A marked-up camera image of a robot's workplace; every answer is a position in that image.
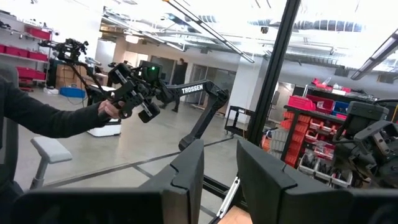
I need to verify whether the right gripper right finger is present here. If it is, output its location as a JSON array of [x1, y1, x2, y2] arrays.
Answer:
[[235, 138, 299, 224]]

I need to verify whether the black aluminium upright post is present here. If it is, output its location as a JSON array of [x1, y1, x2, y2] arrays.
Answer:
[[247, 0, 302, 147]]

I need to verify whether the storage rack with red bins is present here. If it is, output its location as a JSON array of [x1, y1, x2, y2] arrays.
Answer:
[[279, 77, 398, 189]]

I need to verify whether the person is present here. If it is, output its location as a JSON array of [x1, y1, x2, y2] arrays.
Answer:
[[0, 74, 108, 224]]

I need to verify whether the wall shelf with red bins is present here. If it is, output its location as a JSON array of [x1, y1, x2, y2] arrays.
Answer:
[[0, 24, 52, 83]]

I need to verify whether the long ceiling light fixture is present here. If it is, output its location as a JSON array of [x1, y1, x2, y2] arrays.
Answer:
[[161, 0, 256, 64], [350, 28, 398, 81]]

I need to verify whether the black wire cart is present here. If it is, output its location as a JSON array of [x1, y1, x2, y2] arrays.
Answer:
[[223, 105, 255, 138]]

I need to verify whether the black robot rig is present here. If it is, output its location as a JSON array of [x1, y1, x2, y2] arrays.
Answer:
[[39, 37, 105, 105]]

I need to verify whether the grey chair backrest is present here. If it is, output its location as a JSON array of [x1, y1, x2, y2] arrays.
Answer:
[[0, 63, 19, 187]]

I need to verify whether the grey chair armrest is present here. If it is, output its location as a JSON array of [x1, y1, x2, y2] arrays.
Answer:
[[30, 136, 73, 190]]

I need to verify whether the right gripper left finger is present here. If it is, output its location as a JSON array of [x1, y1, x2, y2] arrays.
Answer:
[[138, 139, 205, 224]]

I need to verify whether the blue plastic tub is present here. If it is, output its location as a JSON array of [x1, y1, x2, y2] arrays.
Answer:
[[59, 86, 86, 99]]

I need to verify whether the silver frame bracket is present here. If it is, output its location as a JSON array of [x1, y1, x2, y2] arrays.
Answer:
[[216, 176, 242, 219]]

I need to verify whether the person's hand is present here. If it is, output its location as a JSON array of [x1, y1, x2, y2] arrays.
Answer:
[[97, 99, 126, 121]]

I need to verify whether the white box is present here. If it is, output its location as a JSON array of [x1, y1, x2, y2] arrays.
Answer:
[[86, 119, 122, 138]]

